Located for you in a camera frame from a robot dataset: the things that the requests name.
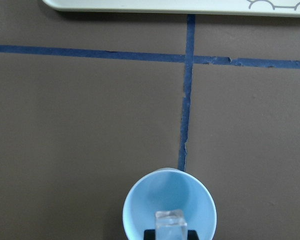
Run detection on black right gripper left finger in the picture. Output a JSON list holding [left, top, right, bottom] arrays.
[[143, 229, 156, 240]]

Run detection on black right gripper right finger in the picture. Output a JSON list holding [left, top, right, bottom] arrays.
[[187, 230, 199, 240]]

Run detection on clear ice cube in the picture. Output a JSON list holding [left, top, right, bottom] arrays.
[[155, 209, 188, 240]]

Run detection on light blue plastic cup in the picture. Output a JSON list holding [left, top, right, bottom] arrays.
[[122, 168, 217, 240]]

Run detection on cream bear serving tray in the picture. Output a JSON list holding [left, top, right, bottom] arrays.
[[44, 0, 300, 18]]

